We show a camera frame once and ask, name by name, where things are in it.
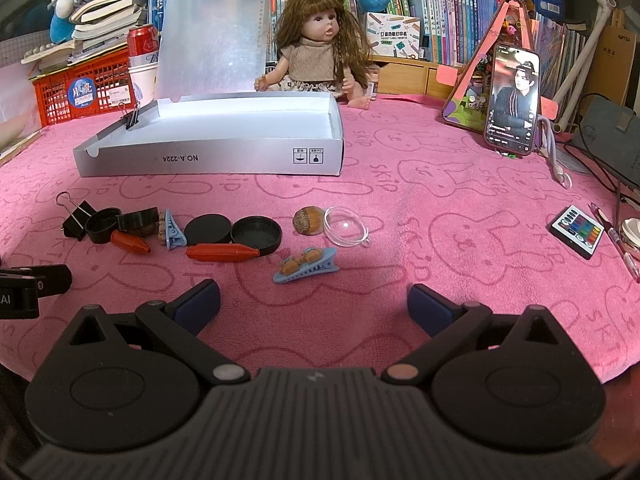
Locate large black binder clip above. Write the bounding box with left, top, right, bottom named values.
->
left=55, top=191, right=96, bottom=240

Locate black round lid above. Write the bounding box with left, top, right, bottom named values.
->
left=183, top=214, right=232, bottom=246
left=116, top=207, right=160, bottom=238

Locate clear plastic dome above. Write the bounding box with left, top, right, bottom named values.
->
left=323, top=206, right=371, bottom=248

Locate blue hair clip front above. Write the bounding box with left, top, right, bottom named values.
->
left=272, top=247, right=340, bottom=284

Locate brown walnut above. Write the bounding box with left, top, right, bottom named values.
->
left=292, top=206, right=326, bottom=236

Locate black round cap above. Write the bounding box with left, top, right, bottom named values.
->
left=85, top=207, right=122, bottom=244

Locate orange carrot toy long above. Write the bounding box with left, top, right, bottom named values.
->
left=186, top=244, right=260, bottom=262

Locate orange carrot toy small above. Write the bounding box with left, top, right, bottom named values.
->
left=111, top=230, right=151, bottom=255

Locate black flat round lid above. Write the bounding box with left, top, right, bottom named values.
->
left=183, top=214, right=232, bottom=246

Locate black round container base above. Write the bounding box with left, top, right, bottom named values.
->
left=230, top=216, right=282, bottom=256

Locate pink bunny table cloth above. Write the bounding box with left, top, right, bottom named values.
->
left=1, top=100, right=639, bottom=380

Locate small colourful remote control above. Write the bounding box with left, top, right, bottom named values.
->
left=548, top=205, right=604, bottom=260

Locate black binder clip on box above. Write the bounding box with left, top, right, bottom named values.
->
left=118, top=102, right=139, bottom=130

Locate pink pen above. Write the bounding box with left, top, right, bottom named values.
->
left=589, top=203, right=640, bottom=282

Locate red plastic basket left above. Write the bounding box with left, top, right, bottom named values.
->
left=32, top=48, right=136, bottom=126

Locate white shallow cardboard box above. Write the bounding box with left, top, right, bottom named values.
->
left=74, top=91, right=345, bottom=177

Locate smartphone with pink case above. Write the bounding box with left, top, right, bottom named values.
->
left=484, top=44, right=540, bottom=156

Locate pink triangular toy house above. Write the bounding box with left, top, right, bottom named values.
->
left=436, top=0, right=536, bottom=133

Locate white paper cup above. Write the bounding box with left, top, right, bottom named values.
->
left=129, top=52, right=158, bottom=107

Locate dark grey pouch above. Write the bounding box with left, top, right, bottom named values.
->
left=570, top=96, right=640, bottom=188

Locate blue plush toy left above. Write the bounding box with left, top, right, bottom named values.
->
left=48, top=0, right=75, bottom=44

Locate red soda can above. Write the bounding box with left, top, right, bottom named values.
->
left=127, top=24, right=160, bottom=58

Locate wooden drawer unit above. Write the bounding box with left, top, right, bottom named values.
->
left=372, top=55, right=460, bottom=99

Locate stack of books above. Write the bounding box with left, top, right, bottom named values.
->
left=21, top=0, right=149, bottom=73

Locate translucent clipboard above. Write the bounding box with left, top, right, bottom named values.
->
left=155, top=0, right=270, bottom=101

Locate white stationery box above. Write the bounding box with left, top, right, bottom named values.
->
left=364, top=13, right=422, bottom=58

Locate brown haired baby doll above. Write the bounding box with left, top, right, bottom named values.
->
left=254, top=0, right=370, bottom=110

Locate row of upright books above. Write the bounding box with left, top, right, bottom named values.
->
left=148, top=0, right=586, bottom=101

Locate white charging cable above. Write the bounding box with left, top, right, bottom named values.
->
left=534, top=114, right=574, bottom=191

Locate white plastic pipe frame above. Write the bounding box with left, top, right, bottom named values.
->
left=552, top=0, right=616, bottom=133

